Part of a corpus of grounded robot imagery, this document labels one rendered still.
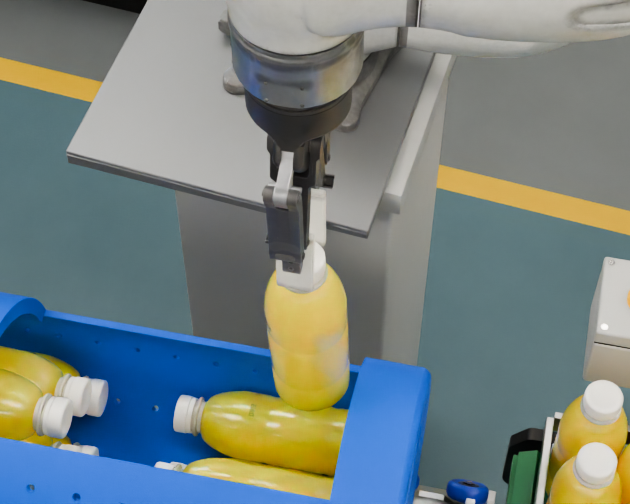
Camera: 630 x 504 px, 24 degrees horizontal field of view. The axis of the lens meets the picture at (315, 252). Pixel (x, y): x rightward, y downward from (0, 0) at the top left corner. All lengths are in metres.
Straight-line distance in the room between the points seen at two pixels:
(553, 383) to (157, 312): 0.77
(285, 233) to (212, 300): 1.05
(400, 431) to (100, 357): 0.40
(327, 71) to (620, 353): 0.71
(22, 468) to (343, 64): 0.55
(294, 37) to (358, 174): 0.84
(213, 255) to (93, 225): 1.01
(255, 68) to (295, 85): 0.03
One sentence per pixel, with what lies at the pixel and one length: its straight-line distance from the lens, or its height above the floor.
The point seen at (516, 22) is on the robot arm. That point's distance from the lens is 0.88.
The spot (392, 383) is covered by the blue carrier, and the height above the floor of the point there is 1.22.
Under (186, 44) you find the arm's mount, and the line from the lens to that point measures 1.88.
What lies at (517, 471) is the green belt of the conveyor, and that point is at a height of 0.89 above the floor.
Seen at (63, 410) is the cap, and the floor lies 1.17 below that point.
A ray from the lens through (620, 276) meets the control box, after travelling 1.59.
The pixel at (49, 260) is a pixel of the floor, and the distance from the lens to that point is 2.96.
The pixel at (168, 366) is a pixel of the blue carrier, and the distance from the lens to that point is 1.55.
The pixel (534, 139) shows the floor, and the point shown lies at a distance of 3.13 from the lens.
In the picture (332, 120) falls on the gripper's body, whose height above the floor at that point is 1.62.
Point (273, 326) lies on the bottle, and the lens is 1.23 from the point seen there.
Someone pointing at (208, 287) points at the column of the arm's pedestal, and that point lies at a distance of 2.07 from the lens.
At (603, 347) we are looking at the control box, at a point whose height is 1.07.
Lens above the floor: 2.38
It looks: 55 degrees down
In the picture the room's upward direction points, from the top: straight up
